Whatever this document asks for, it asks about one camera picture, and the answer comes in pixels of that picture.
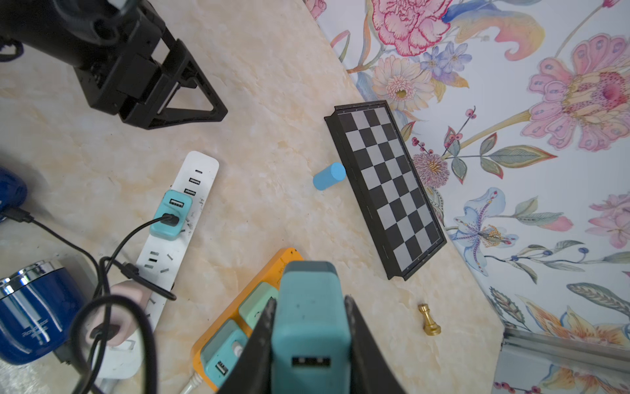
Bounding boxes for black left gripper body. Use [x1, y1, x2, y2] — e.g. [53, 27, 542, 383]
[75, 1, 177, 116]

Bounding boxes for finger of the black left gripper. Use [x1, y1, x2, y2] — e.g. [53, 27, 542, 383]
[119, 39, 228, 130]

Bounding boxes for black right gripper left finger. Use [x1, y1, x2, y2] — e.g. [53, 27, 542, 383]
[218, 299, 277, 394]

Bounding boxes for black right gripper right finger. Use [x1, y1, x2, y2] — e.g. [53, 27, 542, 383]
[344, 295, 405, 394]

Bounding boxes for teal usb charger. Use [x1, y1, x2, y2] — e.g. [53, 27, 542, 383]
[271, 261, 351, 393]
[149, 190, 193, 241]

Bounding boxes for black shaver cable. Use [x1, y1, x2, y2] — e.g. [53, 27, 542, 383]
[0, 205, 180, 394]

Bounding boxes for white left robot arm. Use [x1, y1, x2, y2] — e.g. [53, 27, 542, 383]
[1, 1, 228, 130]

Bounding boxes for teal charger on orange strip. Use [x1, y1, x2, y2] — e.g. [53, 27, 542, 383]
[201, 330, 248, 388]

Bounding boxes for green usb charger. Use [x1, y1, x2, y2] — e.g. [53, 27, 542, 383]
[238, 282, 279, 330]

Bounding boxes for gold chess pawn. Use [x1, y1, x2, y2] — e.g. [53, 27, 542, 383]
[418, 304, 441, 336]

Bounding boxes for white power strip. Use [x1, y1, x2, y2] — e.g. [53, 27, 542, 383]
[98, 151, 220, 380]

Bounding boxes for orange power strip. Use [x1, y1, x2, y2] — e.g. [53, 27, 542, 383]
[191, 248, 304, 393]

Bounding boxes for pink usb charger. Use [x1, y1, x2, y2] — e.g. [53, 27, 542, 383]
[85, 280, 152, 346]

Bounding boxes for light blue cylinder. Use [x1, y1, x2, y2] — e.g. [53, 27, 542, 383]
[313, 163, 346, 191]

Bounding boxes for black silver chessboard box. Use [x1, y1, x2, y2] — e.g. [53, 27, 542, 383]
[325, 100, 446, 280]

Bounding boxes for aluminium frame post right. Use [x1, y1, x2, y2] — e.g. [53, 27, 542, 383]
[502, 328, 629, 375]

